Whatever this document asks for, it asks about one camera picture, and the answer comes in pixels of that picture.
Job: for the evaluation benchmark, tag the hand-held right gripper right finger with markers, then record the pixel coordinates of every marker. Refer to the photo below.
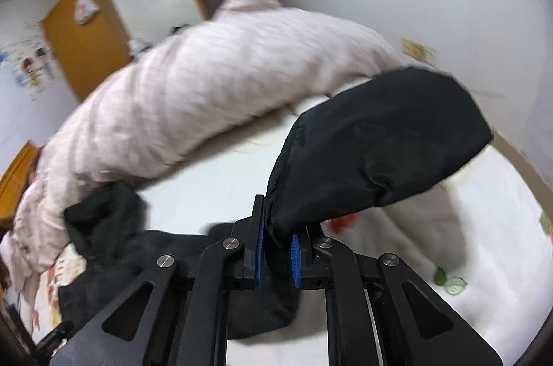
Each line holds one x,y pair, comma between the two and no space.
296,262

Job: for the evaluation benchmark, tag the black padded jacket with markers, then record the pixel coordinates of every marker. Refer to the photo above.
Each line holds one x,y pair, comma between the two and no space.
380,141

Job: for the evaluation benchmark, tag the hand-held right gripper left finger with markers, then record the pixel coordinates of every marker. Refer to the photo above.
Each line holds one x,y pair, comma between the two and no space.
259,249

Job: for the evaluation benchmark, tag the cartoon wall poster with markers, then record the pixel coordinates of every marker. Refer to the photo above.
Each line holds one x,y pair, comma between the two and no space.
32,67

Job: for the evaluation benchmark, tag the wooden wardrobe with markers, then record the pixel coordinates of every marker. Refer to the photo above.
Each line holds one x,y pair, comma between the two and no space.
93,54

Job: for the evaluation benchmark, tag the rose printed white blanket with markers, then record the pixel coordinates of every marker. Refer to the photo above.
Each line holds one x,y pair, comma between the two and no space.
475,240

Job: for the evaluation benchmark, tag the pink patterned duvet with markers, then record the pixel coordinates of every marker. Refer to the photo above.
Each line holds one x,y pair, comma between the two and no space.
173,98

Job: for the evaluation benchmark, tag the white paper wardrobe ornament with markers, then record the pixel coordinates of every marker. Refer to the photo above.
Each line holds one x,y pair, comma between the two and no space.
84,7

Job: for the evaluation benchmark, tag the wooden headboard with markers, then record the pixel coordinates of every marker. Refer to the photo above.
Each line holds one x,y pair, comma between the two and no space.
17,175

